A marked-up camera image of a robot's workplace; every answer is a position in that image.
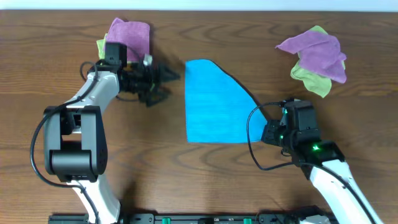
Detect crumpled purple cloth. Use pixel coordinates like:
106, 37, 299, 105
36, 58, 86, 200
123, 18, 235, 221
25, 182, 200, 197
276, 30, 347, 83

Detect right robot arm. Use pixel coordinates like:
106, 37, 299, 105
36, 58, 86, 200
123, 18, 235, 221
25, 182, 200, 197
261, 101, 382, 223

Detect crumpled green cloth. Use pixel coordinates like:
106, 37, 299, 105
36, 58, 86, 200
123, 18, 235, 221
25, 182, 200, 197
290, 26, 334, 98

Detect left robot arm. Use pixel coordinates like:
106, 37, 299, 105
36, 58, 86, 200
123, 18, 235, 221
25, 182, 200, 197
35, 57, 180, 223

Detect folded purple cloth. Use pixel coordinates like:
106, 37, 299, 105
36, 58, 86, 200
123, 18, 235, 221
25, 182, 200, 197
105, 18, 150, 62

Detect blue microfiber cloth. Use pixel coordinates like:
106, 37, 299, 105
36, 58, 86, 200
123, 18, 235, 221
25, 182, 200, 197
185, 59, 267, 144

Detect folded green cloth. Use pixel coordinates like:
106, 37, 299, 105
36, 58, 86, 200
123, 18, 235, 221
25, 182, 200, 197
96, 33, 107, 59

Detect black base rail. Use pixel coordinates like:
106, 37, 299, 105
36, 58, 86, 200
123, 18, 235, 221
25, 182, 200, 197
48, 212, 340, 224

